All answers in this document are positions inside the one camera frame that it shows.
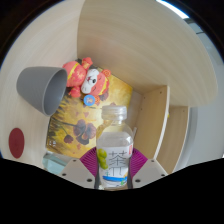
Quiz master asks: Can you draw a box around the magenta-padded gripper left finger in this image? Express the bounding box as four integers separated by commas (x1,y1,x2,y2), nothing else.
60,147,101,190

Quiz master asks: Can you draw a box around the flat round red coaster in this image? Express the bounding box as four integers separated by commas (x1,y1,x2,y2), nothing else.
8,127,26,159

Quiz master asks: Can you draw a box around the red plush toy figure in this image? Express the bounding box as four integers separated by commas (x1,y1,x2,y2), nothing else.
62,57,112,107

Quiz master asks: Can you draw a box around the clear plastic drink bottle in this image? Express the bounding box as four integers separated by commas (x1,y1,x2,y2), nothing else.
95,105,135,191

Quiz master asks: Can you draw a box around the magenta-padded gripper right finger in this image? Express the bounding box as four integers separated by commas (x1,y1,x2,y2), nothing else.
127,148,168,190

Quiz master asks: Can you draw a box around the teal vase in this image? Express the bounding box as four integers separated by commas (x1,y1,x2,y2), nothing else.
42,150,71,172

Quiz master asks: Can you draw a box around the grey mug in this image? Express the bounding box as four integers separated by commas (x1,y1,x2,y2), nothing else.
15,65,69,117

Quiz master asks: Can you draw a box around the yellow poppy flower painting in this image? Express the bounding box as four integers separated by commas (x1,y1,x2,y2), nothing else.
46,71,134,160

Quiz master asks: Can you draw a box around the light wooden shelf unit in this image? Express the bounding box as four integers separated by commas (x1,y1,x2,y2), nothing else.
133,84,191,175

